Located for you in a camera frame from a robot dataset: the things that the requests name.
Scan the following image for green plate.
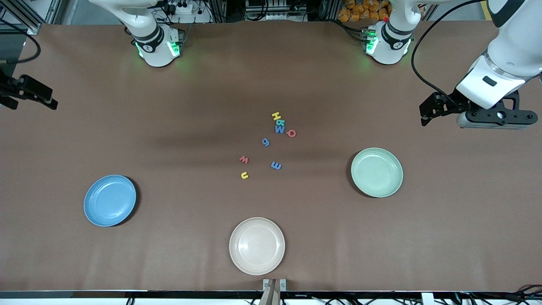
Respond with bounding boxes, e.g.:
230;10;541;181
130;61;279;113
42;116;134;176
351;147;404;198

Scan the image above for blue plate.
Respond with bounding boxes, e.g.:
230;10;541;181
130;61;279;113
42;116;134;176
83;175;137;227

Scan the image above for orange bags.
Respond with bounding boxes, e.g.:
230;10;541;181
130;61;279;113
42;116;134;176
338;0;391;22

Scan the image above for grey electronics box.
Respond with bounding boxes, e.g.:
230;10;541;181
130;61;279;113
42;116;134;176
245;0;308;22

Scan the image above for beige plate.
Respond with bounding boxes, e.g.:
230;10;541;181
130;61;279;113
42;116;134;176
229;217;286;276

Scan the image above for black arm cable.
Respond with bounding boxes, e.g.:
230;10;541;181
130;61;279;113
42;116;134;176
0;17;41;65
411;0;492;100

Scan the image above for aluminium frame profile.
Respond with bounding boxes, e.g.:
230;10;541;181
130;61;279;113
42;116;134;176
0;0;70;34

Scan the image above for red black cable bundle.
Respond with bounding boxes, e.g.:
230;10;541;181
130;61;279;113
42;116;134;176
502;285;542;303

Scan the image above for black table edge rail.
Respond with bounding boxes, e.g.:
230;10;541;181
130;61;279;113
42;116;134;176
0;290;542;299

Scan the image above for grey metal bracket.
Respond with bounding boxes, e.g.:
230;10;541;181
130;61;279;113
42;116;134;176
263;278;287;292

